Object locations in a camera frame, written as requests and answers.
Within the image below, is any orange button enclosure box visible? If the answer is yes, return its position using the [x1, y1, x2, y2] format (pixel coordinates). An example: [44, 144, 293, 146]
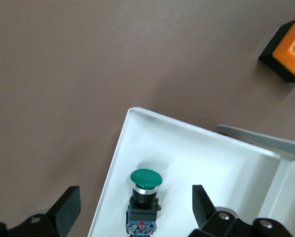
[258, 14, 295, 83]

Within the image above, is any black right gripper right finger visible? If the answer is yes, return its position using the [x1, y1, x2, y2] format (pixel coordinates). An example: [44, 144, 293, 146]
[188, 185, 294, 237]

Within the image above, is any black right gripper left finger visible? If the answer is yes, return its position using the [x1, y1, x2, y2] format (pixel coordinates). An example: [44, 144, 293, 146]
[0, 186, 81, 237]

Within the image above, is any green mushroom push button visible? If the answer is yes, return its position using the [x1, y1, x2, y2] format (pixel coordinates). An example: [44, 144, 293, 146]
[125, 168, 163, 236]

